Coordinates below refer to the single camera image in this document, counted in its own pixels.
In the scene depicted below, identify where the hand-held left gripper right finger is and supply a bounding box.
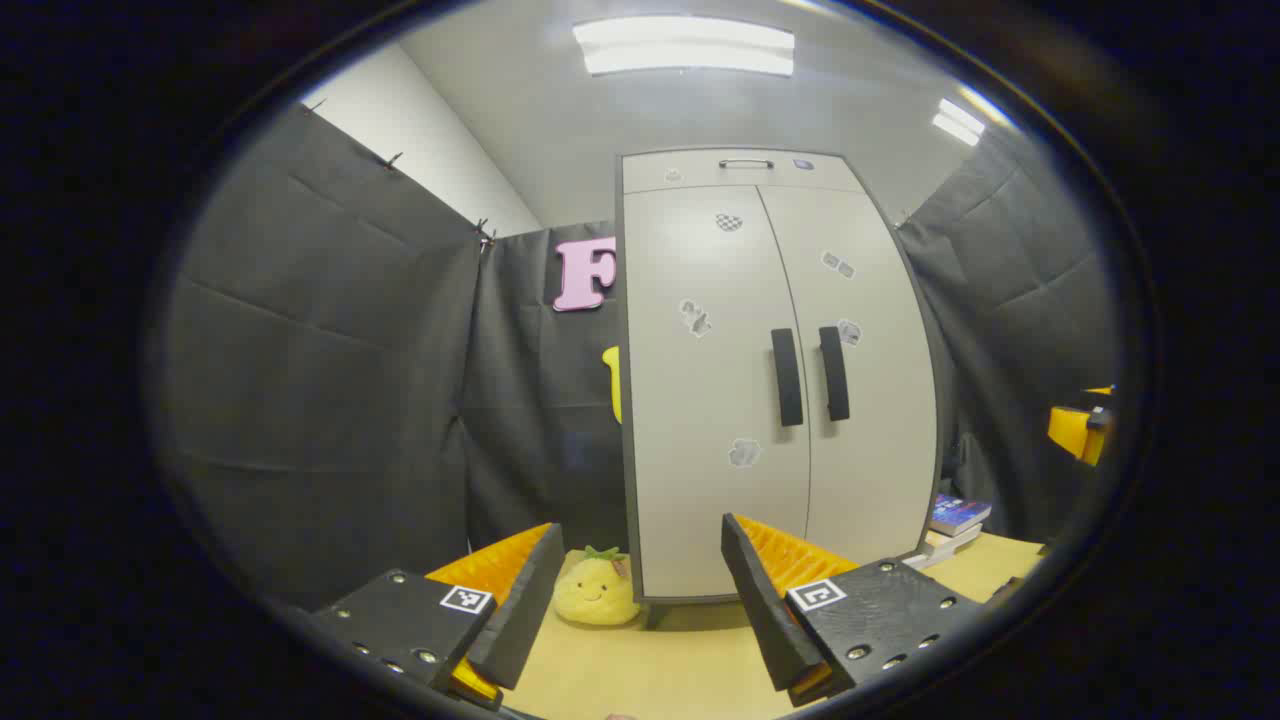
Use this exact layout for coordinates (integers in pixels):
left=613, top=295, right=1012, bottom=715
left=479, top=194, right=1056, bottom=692
left=722, top=513, right=986, bottom=708

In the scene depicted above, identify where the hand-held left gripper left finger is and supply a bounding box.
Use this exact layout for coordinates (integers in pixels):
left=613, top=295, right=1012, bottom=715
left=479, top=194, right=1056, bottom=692
left=310, top=522, right=567, bottom=711

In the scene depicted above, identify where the grey cabinet door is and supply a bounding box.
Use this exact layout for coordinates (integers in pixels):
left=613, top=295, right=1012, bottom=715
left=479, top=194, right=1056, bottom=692
left=622, top=185, right=811, bottom=599
left=757, top=185, right=941, bottom=566

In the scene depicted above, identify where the black door handle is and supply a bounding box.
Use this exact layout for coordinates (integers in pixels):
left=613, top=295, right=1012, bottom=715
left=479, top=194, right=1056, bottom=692
left=818, top=325, right=851, bottom=422
left=770, top=328, right=805, bottom=428

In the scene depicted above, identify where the grey double-door shoe cabinet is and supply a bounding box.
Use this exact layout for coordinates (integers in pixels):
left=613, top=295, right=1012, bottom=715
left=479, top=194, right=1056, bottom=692
left=614, top=148, right=946, bottom=606

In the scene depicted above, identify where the grey cabinet drawer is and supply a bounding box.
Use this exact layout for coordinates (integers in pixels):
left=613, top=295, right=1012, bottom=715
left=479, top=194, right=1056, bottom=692
left=622, top=150, right=863, bottom=195

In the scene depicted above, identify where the yellow plush toy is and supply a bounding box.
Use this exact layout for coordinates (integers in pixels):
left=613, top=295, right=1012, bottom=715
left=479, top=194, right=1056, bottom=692
left=553, top=546, right=641, bottom=628

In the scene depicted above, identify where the blue book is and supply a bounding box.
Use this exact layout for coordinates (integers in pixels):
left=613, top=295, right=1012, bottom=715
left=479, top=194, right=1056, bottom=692
left=930, top=495, right=993, bottom=538

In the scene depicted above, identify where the black backdrop cloth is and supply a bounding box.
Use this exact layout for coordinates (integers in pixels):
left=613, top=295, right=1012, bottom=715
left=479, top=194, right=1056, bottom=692
left=165, top=100, right=1116, bottom=611

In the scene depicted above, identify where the small ceiling light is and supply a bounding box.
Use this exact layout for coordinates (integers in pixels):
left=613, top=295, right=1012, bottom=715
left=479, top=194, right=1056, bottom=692
left=932, top=97, right=986, bottom=148

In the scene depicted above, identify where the large ceiling light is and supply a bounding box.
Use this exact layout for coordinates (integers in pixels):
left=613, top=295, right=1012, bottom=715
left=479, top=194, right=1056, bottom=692
left=573, top=17, right=796, bottom=78

